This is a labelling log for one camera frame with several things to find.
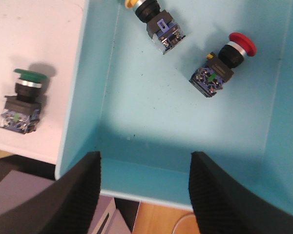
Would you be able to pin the red mushroom push button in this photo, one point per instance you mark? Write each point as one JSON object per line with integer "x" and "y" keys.
{"x": 218, "y": 68}

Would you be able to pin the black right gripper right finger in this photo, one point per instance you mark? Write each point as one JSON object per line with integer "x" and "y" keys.
{"x": 223, "y": 206}

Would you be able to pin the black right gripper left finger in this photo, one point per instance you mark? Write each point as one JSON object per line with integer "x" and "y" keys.
{"x": 65, "y": 207}

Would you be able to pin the yellow push button switch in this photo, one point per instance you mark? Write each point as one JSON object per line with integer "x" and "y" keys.
{"x": 161, "y": 27}

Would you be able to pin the green push button switch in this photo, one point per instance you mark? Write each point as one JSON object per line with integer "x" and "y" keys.
{"x": 21, "y": 113}

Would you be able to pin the light blue plastic box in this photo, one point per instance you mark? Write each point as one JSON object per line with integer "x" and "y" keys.
{"x": 137, "y": 107}

